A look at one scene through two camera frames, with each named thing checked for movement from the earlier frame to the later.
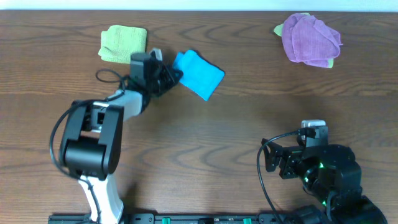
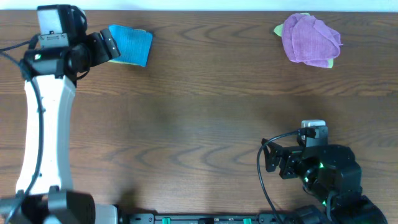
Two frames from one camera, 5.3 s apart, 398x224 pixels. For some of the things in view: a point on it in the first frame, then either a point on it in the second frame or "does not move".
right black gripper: [290, 155] does not move
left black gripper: [171, 79] -> [106, 48]
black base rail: [176, 218] does not move
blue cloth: [198, 75] -> [134, 45]
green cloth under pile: [278, 30] does not move
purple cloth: [306, 39] does not move
